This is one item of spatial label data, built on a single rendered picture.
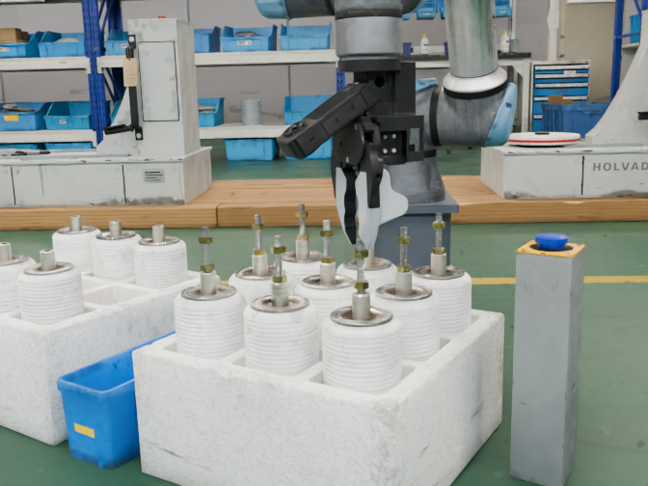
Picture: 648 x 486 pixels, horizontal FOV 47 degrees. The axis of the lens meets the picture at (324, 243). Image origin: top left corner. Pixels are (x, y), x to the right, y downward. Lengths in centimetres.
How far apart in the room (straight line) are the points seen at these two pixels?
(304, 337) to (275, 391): 8
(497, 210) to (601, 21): 462
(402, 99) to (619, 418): 66
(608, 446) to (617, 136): 216
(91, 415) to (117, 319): 20
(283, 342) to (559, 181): 219
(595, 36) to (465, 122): 596
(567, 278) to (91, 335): 71
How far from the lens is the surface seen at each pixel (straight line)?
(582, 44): 728
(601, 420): 127
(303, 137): 79
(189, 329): 99
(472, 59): 135
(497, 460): 111
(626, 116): 322
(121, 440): 112
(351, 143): 83
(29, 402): 124
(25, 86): 1012
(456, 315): 107
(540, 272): 96
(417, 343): 96
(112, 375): 121
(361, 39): 82
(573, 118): 537
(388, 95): 85
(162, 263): 135
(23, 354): 121
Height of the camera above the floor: 52
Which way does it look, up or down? 12 degrees down
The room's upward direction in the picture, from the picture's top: 1 degrees counter-clockwise
